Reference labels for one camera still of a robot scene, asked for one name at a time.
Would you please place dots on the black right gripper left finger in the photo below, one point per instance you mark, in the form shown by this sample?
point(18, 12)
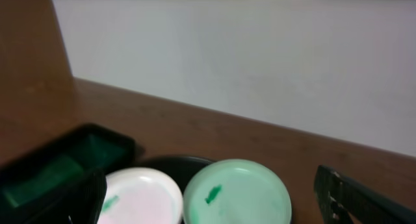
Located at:
point(77, 202)

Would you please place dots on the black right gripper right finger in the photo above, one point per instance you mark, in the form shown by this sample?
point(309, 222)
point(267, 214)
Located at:
point(343, 200)

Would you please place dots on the white plate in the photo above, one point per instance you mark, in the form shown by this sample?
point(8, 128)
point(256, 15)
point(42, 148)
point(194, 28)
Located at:
point(141, 196)

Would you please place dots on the mint green plate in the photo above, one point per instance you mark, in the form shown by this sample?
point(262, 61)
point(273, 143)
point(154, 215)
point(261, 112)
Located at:
point(236, 191)

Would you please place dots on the black rectangular water tray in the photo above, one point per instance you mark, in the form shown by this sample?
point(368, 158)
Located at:
point(59, 162)

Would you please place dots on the round black serving tray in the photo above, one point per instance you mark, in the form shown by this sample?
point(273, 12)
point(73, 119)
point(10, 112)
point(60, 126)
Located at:
point(180, 168)

